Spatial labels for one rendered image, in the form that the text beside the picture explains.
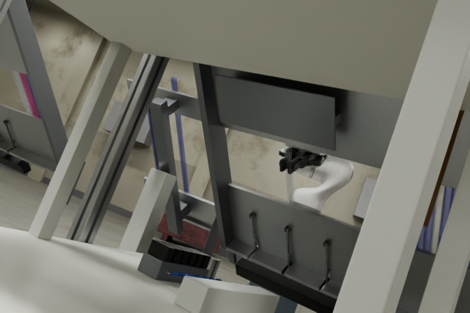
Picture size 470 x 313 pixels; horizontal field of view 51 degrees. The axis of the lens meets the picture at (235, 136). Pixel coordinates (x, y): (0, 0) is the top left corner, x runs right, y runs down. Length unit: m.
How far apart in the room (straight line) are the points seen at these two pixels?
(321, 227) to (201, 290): 0.51
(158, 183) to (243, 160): 7.51
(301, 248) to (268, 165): 7.58
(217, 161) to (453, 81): 0.98
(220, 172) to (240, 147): 7.70
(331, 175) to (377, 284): 1.53
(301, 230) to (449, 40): 0.96
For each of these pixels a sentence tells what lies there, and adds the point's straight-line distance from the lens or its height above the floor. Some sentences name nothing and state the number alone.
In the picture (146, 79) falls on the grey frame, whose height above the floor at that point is 0.98.
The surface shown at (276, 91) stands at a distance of 1.04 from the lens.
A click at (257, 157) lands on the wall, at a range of 8.92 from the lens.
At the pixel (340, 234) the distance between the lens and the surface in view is 1.21.
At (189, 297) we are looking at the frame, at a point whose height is 0.64.
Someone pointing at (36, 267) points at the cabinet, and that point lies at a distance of 0.74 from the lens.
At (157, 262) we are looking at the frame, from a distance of 0.94.
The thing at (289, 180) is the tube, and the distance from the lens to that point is 1.21.
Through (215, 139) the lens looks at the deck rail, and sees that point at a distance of 1.25.
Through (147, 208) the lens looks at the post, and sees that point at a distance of 1.47.
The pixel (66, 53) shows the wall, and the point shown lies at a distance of 10.73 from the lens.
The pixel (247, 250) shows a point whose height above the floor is 0.70.
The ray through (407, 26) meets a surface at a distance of 0.50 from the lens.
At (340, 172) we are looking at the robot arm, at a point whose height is 1.05.
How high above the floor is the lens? 0.78
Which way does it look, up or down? 8 degrees up
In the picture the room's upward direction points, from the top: 21 degrees clockwise
